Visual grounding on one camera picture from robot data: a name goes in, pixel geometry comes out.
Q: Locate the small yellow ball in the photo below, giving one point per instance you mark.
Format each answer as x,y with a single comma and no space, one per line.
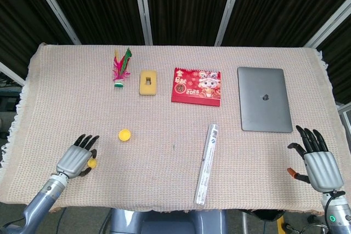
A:
93,163

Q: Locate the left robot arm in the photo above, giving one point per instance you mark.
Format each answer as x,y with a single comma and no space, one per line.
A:
38,204

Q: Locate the grey robot torso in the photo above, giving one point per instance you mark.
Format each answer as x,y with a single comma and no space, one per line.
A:
167,221

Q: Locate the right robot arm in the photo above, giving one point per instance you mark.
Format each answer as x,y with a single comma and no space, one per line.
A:
336,212

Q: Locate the beige woven tablecloth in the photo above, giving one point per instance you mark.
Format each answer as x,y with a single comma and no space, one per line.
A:
175,113

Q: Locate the feather shuttlecock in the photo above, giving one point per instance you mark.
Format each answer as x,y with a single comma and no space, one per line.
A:
121,69

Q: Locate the clear plastic film roll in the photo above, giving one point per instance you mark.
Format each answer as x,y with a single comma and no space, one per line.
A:
207,162

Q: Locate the grey laptop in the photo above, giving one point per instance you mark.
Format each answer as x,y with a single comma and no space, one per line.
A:
263,99

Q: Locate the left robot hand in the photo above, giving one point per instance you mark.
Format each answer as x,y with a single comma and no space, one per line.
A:
75,160

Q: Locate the yellow sponge with hole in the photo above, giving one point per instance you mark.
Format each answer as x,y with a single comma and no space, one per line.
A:
148,83

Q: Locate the yellow round cap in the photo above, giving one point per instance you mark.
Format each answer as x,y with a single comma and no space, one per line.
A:
124,135

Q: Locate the white metal frame post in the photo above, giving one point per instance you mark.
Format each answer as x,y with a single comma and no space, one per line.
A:
53,6
327,25
142,6
11,73
228,6

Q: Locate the red 2026 desk calendar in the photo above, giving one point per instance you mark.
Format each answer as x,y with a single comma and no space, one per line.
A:
197,87

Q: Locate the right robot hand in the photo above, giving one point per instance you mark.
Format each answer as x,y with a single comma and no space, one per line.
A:
322,168

